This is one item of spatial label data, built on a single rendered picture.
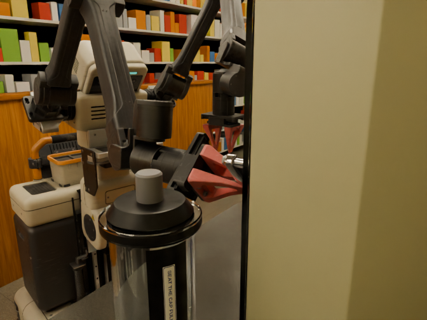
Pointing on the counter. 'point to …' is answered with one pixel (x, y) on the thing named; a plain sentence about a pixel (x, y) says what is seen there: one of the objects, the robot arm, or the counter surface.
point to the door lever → (234, 166)
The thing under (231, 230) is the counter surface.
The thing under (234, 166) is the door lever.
